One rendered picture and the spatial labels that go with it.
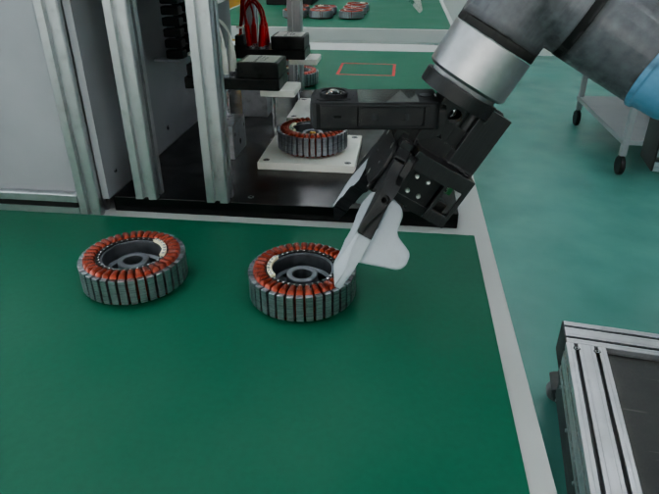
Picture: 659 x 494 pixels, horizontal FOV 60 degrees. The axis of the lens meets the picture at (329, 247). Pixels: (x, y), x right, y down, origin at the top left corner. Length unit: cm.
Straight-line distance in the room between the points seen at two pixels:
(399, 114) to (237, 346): 26
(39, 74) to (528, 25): 58
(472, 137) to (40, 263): 51
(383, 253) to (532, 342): 138
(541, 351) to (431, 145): 136
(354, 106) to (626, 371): 113
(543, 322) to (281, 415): 155
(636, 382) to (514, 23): 111
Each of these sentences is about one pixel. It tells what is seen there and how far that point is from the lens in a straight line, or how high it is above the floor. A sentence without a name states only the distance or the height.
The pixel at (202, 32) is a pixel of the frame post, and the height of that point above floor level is 99.
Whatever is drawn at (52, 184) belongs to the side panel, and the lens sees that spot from 88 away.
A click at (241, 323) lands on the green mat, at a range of 58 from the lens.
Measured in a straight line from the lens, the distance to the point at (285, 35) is 114.
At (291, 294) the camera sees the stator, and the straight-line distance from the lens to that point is 56.
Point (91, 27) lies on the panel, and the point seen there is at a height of 99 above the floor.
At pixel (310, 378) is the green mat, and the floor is 75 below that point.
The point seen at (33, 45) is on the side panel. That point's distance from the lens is 82.
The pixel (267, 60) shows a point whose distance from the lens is 91.
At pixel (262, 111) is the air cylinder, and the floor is 78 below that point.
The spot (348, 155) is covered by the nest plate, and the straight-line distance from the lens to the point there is 92.
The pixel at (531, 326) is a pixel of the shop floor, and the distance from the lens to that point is 194.
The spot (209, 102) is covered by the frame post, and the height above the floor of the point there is 90.
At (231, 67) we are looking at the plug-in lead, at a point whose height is 91.
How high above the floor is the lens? 109
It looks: 29 degrees down
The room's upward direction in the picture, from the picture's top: straight up
